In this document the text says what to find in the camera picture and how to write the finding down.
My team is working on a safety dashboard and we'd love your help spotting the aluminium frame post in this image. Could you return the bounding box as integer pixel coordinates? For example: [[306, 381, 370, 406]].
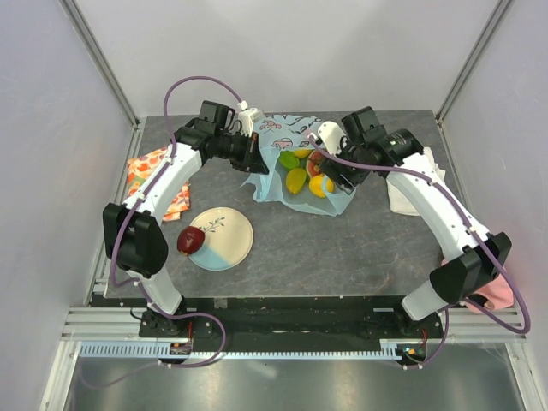
[[435, 0, 514, 127], [59, 0, 140, 129]]

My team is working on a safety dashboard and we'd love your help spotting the floral orange napkin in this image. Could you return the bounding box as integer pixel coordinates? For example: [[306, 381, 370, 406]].
[[127, 147, 191, 222]]

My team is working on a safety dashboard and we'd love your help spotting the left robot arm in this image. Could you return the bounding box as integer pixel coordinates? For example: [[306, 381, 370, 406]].
[[103, 101, 268, 337]]

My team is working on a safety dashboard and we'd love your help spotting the light blue plastic bag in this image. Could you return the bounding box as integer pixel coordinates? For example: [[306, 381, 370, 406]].
[[247, 114, 354, 217]]

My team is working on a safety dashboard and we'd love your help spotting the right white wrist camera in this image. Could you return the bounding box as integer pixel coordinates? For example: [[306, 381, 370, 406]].
[[311, 121, 346, 155]]

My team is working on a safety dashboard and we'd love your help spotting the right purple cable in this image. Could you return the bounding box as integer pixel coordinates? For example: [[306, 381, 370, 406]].
[[310, 136, 532, 335]]

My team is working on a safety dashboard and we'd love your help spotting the right aluminium frame post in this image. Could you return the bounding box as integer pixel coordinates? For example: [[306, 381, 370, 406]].
[[435, 0, 514, 127]]

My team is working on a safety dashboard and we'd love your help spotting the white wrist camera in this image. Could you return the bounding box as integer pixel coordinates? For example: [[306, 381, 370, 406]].
[[237, 100, 265, 137], [311, 121, 346, 155]]

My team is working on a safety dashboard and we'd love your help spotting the cream and blue plate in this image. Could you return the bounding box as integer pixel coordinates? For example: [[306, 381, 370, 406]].
[[189, 207, 254, 271]]

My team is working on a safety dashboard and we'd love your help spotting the fake watermelon slice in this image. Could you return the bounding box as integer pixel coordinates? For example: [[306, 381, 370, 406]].
[[305, 152, 324, 179]]

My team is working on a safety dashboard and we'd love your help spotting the slotted cable duct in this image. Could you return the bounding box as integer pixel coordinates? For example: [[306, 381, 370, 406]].
[[80, 341, 426, 360]]

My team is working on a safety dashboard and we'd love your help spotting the white folded cloth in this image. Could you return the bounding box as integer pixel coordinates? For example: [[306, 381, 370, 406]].
[[384, 146, 446, 215]]

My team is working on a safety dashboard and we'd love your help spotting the purple cable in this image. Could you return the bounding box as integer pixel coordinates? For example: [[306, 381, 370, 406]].
[[79, 75, 249, 389], [310, 136, 532, 335]]

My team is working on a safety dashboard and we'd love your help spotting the pink cap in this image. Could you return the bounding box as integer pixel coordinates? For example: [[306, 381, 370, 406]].
[[440, 256, 514, 313]]

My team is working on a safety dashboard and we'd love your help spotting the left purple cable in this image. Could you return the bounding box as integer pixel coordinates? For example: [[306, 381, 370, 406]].
[[79, 75, 249, 389]]

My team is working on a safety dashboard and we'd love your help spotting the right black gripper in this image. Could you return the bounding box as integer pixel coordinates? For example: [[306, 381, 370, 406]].
[[318, 134, 369, 195]]

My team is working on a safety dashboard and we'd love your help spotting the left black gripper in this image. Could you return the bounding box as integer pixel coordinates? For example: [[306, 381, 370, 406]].
[[216, 130, 269, 176]]

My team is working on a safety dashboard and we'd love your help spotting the left aluminium frame post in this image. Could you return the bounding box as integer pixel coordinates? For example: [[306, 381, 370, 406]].
[[59, 0, 140, 129]]

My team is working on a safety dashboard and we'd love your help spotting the yellow fake lemon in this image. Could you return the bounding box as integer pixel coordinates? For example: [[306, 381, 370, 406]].
[[308, 174, 335, 198]]

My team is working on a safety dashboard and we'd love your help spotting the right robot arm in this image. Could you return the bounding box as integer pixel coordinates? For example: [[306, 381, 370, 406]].
[[313, 107, 512, 337]]

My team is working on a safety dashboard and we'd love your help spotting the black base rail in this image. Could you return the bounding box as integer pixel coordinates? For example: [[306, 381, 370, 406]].
[[140, 295, 443, 341]]

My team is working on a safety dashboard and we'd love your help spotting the yellow fake mango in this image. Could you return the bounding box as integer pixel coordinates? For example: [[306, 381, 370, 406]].
[[285, 168, 307, 194]]

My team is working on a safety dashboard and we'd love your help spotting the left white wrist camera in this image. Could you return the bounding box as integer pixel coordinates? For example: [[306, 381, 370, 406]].
[[237, 100, 265, 137]]

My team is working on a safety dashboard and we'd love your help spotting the red fake apple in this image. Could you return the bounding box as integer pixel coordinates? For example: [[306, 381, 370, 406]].
[[176, 226, 206, 255]]

